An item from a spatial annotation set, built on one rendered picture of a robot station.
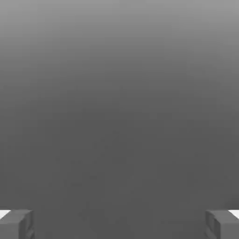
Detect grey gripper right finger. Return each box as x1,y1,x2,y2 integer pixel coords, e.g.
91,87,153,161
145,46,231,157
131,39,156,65
204,209,239,239

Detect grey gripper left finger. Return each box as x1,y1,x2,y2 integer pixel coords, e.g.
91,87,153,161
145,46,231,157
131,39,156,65
0,209,35,239

